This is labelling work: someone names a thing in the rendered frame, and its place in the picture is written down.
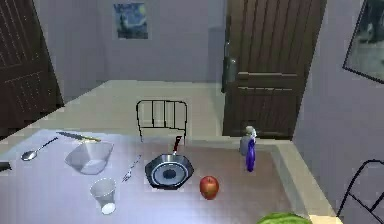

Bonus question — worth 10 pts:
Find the grey pepper shaker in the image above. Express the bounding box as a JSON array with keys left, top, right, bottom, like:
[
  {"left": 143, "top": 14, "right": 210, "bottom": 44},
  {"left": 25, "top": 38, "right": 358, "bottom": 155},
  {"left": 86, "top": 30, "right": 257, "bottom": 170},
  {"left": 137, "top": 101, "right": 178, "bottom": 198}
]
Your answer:
[{"left": 239, "top": 125, "right": 256, "bottom": 157}]

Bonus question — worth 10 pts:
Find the blue spray bottle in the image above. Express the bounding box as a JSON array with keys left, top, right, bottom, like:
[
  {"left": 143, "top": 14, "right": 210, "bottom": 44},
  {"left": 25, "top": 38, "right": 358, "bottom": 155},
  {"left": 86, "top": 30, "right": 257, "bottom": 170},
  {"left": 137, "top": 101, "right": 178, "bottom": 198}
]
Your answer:
[{"left": 245, "top": 130, "right": 257, "bottom": 173}]

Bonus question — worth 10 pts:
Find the red apple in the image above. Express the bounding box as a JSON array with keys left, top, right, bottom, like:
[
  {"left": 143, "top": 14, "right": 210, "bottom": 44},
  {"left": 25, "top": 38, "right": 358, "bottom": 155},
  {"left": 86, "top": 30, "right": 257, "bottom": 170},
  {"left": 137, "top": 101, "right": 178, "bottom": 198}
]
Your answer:
[{"left": 199, "top": 175, "right": 221, "bottom": 201}]

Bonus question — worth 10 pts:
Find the silver fork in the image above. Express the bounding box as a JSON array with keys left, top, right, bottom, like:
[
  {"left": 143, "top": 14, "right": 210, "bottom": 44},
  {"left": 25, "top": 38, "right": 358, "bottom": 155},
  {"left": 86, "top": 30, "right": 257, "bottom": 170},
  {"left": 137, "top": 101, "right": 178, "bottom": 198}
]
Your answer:
[{"left": 121, "top": 154, "right": 143, "bottom": 183}]

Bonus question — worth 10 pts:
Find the dark brown wooden room door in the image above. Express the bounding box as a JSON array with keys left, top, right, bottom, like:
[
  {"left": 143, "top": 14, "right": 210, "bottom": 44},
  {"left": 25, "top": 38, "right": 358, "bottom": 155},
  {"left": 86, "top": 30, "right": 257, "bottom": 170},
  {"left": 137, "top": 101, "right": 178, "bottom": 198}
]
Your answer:
[{"left": 221, "top": 0, "right": 328, "bottom": 141}]

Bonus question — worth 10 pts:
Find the clear glass bowl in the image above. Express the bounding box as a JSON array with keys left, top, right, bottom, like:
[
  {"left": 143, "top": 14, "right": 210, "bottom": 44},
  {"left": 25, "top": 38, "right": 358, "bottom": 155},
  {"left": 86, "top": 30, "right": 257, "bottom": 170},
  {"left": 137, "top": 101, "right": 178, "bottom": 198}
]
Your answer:
[{"left": 64, "top": 141, "right": 115, "bottom": 176}]

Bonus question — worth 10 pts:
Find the white cup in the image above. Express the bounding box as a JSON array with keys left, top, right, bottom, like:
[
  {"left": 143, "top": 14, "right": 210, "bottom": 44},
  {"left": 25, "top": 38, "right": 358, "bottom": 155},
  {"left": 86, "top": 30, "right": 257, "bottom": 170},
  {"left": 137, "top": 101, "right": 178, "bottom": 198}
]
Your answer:
[{"left": 89, "top": 177, "right": 118, "bottom": 216}]

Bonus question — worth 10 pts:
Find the silver spoon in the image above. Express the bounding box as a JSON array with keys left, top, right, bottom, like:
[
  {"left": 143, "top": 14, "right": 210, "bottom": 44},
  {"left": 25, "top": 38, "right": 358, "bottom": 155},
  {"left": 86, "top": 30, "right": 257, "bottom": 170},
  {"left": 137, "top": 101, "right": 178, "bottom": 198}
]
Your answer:
[{"left": 20, "top": 136, "right": 59, "bottom": 162}]

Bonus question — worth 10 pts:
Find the dark brown panelled door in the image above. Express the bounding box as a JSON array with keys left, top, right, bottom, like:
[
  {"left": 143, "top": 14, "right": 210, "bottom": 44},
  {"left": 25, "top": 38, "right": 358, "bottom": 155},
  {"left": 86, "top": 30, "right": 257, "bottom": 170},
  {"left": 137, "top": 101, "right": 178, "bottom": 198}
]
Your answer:
[{"left": 0, "top": 0, "right": 65, "bottom": 141}]

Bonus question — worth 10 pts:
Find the black wire frame chair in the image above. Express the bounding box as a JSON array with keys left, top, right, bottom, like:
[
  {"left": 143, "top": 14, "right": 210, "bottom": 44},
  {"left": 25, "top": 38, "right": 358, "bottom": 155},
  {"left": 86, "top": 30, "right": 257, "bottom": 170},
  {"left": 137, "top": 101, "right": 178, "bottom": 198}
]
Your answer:
[
  {"left": 336, "top": 159, "right": 384, "bottom": 224},
  {"left": 135, "top": 99, "right": 189, "bottom": 146}
]

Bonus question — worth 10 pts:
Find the dark metal door handle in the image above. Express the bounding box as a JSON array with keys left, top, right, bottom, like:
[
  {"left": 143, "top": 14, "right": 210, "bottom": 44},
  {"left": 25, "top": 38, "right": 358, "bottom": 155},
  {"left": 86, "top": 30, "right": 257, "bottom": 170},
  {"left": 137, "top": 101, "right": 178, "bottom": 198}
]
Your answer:
[{"left": 220, "top": 40, "right": 238, "bottom": 94}]

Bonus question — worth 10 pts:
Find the black frying pan red handle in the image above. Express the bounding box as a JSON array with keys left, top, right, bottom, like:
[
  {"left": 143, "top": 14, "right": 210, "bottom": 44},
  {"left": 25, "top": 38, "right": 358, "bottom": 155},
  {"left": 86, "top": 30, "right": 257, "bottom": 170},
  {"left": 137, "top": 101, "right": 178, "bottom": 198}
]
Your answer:
[{"left": 144, "top": 135, "right": 195, "bottom": 191}]

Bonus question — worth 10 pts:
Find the blue night sky wall picture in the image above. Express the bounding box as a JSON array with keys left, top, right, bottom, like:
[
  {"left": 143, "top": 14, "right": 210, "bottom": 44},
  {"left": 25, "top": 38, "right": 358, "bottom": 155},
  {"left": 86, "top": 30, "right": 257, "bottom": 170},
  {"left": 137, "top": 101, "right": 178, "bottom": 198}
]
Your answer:
[{"left": 113, "top": 2, "right": 150, "bottom": 41}]

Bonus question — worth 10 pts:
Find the silver knife with yellow handle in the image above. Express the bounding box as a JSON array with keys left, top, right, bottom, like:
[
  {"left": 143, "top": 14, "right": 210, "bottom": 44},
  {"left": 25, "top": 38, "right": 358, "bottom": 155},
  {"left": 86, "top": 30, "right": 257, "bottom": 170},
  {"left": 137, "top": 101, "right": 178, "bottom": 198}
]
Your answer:
[{"left": 55, "top": 131, "right": 102, "bottom": 143}]

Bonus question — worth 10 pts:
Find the dark framed wall picture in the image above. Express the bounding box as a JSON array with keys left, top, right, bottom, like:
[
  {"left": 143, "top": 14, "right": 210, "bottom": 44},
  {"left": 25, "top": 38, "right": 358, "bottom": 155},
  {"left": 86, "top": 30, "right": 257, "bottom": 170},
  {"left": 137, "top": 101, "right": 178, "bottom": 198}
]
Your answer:
[{"left": 342, "top": 0, "right": 384, "bottom": 85}]

